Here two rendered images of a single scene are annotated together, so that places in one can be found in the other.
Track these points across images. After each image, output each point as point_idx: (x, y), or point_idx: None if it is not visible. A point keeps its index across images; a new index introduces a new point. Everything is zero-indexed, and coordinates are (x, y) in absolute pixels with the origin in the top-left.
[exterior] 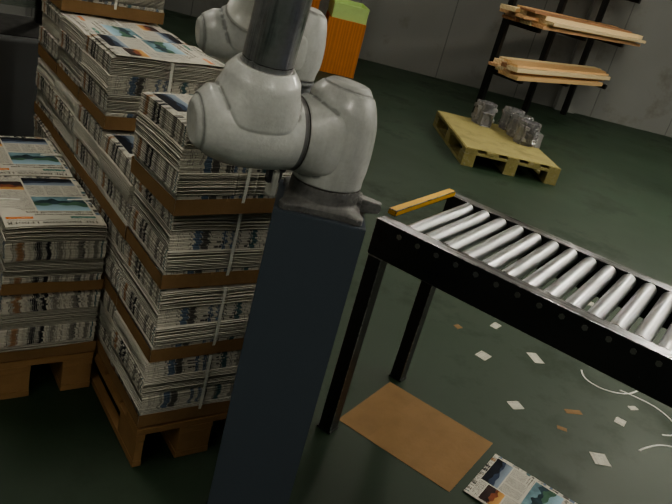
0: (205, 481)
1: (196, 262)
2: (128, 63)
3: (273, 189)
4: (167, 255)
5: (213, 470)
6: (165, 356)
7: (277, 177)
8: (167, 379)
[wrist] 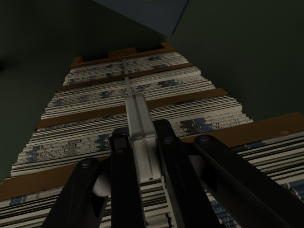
0: (116, 18)
1: (190, 107)
2: None
3: (138, 104)
4: (240, 103)
5: (107, 29)
6: (176, 66)
7: (136, 124)
8: (163, 62)
